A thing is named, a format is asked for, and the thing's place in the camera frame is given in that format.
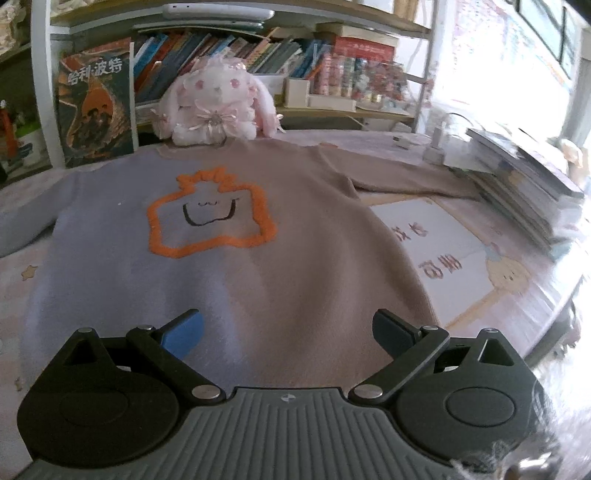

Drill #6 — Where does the small white adapter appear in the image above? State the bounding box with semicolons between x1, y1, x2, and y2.
392;134;428;150

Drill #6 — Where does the row of shelved books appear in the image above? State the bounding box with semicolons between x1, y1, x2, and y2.
133;27;333;104

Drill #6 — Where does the grey cloth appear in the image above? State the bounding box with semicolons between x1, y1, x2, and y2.
0;138;485;393

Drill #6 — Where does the white bookshelf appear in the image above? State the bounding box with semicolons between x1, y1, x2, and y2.
28;0;445;172

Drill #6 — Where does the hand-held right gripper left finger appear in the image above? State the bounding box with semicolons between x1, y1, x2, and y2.
60;309;227;407

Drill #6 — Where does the red tassel ornament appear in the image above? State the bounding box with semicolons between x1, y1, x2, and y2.
0;108;19;160

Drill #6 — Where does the red box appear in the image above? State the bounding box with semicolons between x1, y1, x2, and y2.
332;36;399;61

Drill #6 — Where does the white charger plug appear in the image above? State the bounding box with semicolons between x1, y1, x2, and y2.
424;121;448;165

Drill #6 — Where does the white can green lid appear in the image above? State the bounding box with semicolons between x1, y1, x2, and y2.
16;126;40;160

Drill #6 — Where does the grey laptop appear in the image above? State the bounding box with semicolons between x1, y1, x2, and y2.
134;2;278;31

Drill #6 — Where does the small white open box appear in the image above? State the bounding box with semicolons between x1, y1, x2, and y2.
283;78;311;108

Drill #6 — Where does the large dark fantasy book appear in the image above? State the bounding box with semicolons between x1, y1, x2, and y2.
55;44;139;168

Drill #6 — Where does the row of colourful small bottles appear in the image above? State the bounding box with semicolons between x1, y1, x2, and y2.
318;53;408;101

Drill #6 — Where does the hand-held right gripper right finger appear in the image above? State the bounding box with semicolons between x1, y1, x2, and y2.
348;309;514;407

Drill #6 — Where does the pink white bunny plush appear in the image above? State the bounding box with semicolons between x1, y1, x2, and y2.
152;58;284;147

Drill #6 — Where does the stack of magazines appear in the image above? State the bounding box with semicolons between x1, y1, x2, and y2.
464;127;588;251

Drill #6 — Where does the window frame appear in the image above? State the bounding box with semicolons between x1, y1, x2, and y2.
512;0;591;88

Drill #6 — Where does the colourful wall poster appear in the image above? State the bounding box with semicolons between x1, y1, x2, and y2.
455;0;525;63

